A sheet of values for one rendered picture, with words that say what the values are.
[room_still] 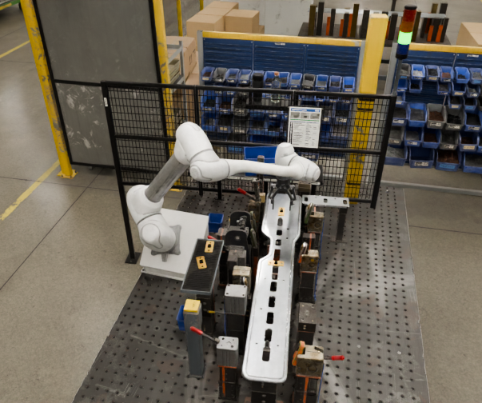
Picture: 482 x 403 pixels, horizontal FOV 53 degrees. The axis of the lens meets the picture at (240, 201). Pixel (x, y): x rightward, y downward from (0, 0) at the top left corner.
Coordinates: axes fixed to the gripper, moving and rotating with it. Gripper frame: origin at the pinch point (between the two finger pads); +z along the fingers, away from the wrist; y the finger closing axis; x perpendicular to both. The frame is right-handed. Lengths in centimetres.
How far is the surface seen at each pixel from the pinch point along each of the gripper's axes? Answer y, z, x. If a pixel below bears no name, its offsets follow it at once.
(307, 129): 12, -25, 54
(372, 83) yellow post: 50, -56, 58
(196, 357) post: -33, 20, -99
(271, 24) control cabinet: -55, 66, 643
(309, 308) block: 18, 1, -79
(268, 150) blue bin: -12, -8, 51
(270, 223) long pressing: -5.5, 4.3, -12.5
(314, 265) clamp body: 20.4, 6.4, -42.8
